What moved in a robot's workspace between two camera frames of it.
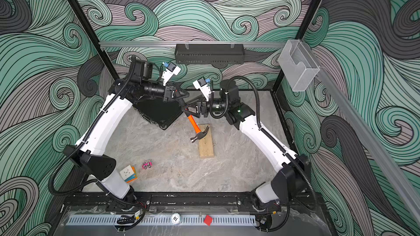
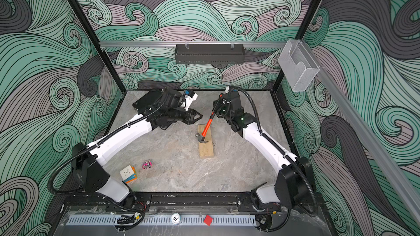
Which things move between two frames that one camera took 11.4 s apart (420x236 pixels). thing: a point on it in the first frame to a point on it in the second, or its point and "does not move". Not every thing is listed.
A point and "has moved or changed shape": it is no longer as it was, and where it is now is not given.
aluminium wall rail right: [368, 143] does not move
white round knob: [175, 218] does not move
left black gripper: [169, 92] to [190, 115]
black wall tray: [219, 55] does not move
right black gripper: [203, 108] to [219, 104]
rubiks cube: [128, 173] does not move
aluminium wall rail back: [191, 43] does not move
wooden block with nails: [205, 145] does not move
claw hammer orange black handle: [200, 134] has moved or changed shape
